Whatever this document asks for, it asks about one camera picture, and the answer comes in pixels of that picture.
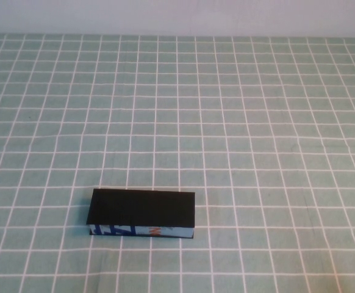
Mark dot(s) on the black glasses case blue print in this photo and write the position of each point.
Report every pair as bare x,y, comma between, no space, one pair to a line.
141,207

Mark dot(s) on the green white checkered tablecloth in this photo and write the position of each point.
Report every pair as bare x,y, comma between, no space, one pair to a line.
226,122

